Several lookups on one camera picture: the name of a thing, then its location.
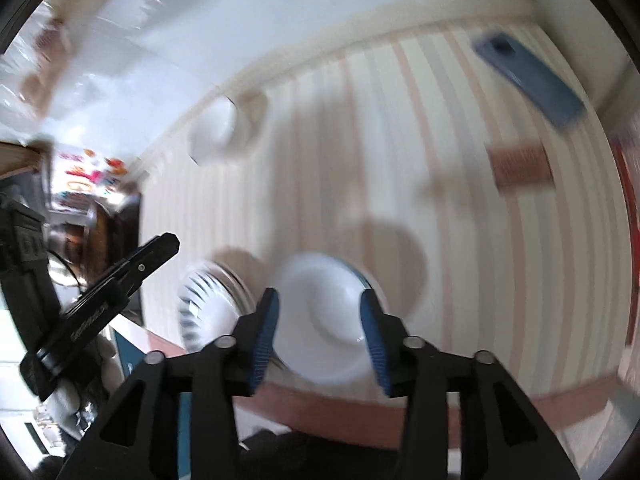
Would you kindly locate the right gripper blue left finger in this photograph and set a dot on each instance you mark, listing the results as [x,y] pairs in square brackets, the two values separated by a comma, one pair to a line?
[264,327]

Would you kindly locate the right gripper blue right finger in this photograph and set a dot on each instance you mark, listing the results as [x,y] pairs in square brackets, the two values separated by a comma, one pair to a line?
[372,319]

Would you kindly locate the white bowl with blue pattern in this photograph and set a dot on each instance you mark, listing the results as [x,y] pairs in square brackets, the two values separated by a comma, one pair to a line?
[319,335]

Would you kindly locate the white plate with blue stripes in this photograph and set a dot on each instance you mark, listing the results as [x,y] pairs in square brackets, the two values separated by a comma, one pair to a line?
[212,298]

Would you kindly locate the plain white bowl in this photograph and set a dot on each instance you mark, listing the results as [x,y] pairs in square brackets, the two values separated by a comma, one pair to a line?
[227,127]

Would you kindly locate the white gloved left hand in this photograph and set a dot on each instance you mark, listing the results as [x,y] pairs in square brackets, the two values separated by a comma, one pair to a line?
[85,388]

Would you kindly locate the blue base cabinet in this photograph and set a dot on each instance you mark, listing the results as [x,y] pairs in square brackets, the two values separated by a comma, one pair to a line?
[151,414]

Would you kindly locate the black frying pan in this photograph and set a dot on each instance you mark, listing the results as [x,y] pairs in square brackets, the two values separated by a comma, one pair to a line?
[82,247]

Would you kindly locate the striped cat table cloth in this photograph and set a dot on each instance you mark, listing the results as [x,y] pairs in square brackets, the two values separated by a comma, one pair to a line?
[377,155]

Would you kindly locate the brown label patch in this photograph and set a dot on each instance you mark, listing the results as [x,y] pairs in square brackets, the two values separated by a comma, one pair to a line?
[520,165]

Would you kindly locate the left hanging plastic bag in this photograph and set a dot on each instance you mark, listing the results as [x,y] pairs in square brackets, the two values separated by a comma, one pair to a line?
[42,73]

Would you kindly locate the blue smartphone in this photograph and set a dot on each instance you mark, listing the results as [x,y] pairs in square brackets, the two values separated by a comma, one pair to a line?
[559,103]

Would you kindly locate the colourful wall stickers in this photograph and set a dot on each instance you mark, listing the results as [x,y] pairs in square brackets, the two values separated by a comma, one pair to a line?
[81,177]

